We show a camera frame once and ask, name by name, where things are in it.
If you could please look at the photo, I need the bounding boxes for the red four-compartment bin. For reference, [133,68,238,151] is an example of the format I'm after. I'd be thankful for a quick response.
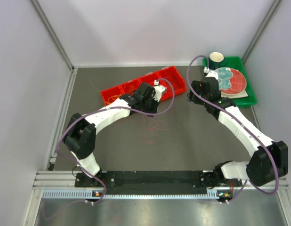
[100,66,186,105]

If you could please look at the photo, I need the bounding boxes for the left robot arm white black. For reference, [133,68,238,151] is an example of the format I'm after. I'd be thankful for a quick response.
[63,82,166,187]

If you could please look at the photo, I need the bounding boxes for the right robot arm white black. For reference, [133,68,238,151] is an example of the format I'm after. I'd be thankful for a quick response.
[187,77,288,186]

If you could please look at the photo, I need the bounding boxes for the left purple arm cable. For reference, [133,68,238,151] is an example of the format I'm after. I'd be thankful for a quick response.
[55,79,176,206]

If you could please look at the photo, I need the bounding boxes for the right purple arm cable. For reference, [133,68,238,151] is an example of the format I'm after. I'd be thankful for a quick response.
[187,55,279,203]

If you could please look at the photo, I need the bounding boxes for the aluminium frame rail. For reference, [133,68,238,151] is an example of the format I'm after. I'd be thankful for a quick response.
[32,171,289,191]

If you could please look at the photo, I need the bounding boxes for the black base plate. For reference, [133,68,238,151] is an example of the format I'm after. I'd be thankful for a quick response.
[74,170,243,195]

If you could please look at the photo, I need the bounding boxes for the red blue patterned plate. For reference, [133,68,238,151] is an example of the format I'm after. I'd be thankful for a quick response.
[215,67,247,96]

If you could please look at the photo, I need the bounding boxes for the yellow cable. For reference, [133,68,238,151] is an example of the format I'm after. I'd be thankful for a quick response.
[106,94,121,105]

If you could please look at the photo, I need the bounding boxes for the green plastic tray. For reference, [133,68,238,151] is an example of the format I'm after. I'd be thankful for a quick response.
[202,52,257,108]

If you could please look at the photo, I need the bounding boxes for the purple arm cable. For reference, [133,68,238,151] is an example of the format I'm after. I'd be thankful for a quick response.
[55,79,176,206]
[187,55,279,203]

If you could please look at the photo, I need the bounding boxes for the grey slotted cable duct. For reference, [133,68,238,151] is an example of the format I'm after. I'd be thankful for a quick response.
[42,190,231,199]

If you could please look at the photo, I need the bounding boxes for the dark green white cup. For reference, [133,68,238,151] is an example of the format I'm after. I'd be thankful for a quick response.
[209,52,228,70]

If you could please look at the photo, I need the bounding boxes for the white square plate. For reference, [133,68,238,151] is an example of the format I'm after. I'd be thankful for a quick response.
[221,89,249,99]

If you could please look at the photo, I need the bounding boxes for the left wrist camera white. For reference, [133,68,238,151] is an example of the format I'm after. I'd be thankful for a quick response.
[154,80,167,102]

